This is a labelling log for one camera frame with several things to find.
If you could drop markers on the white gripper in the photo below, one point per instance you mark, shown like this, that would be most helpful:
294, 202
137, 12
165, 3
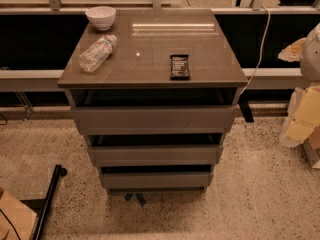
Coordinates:
311, 58

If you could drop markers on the grey bottom drawer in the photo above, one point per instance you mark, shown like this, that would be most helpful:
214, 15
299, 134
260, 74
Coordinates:
156, 180

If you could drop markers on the grey drawer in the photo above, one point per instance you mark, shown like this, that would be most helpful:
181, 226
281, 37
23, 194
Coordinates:
156, 180
155, 155
142, 120

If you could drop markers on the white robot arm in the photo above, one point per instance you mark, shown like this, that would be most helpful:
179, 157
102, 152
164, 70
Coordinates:
310, 57

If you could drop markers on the grey middle drawer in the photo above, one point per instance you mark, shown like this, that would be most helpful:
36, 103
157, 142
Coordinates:
155, 155

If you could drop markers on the grey top drawer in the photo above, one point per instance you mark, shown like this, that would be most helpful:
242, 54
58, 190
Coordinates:
142, 120

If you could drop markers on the grey drawer cabinet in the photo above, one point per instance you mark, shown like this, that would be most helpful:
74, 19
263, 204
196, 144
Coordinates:
137, 74

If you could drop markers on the cardboard box right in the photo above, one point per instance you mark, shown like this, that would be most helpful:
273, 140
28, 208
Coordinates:
312, 148

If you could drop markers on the cardboard box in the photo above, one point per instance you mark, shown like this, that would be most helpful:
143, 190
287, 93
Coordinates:
17, 220
312, 148

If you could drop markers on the black snack bar packet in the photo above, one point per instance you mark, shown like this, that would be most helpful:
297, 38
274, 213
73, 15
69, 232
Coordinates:
179, 67

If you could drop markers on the clear plastic water bottle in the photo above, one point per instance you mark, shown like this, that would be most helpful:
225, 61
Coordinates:
97, 53

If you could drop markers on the white ceramic bowl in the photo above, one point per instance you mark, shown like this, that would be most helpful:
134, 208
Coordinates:
101, 17

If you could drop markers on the black metal stand leg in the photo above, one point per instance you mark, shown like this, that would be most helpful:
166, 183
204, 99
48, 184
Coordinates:
42, 206

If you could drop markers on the cardboard box lower left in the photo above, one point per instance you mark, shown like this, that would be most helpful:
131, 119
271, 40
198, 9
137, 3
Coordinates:
17, 220

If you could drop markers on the black bracket under rail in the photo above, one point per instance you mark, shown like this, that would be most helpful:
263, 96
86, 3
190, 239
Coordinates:
245, 108

